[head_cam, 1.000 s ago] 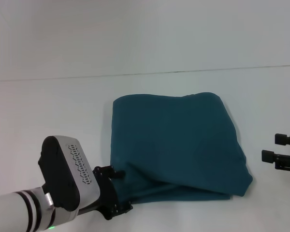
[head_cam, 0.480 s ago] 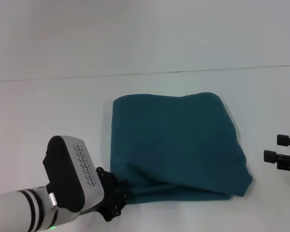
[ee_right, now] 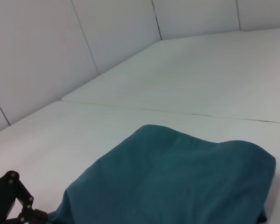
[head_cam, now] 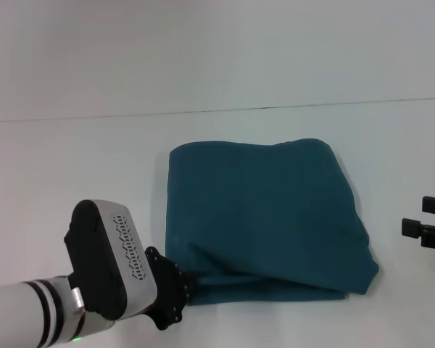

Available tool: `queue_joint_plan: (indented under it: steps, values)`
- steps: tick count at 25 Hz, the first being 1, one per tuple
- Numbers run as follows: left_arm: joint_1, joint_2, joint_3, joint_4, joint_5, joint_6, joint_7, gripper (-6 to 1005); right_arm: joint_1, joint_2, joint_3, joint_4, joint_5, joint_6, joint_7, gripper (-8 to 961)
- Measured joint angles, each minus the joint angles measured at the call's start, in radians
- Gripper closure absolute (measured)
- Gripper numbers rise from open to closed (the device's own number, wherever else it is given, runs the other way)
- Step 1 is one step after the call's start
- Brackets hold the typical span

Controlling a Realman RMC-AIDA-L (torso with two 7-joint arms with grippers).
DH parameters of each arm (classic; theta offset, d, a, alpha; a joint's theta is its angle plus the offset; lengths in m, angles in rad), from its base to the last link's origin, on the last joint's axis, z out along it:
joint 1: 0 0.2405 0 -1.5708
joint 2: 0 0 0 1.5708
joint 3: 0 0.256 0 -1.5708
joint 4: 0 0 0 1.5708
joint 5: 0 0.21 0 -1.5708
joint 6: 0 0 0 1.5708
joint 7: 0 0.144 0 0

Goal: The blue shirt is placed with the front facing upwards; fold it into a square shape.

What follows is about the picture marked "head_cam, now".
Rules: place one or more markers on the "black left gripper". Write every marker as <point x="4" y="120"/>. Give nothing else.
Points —
<point x="170" y="286"/>

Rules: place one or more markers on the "teal t-shirt with FREE print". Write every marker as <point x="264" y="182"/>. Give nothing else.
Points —
<point x="261" y="217"/>

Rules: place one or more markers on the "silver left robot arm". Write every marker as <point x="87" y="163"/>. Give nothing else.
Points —
<point x="32" y="315"/>

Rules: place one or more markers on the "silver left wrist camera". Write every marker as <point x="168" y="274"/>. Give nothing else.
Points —
<point x="108" y="261"/>

